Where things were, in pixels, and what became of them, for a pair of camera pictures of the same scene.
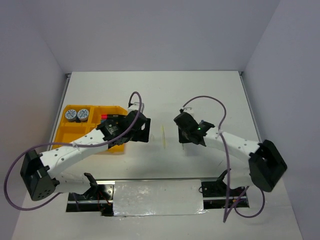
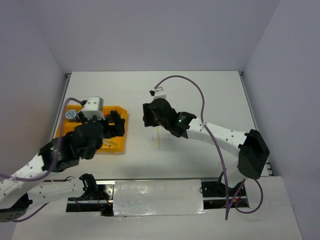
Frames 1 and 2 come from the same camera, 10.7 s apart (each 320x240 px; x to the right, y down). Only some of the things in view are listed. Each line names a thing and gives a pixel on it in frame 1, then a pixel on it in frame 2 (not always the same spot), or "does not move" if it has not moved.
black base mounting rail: (100, 198) does not move
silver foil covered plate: (157, 197) does not move
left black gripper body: (141, 135) -> (103, 137)
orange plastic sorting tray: (67, 131) does not move
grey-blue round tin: (70, 115) does not move
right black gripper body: (183, 136) -> (153, 121)
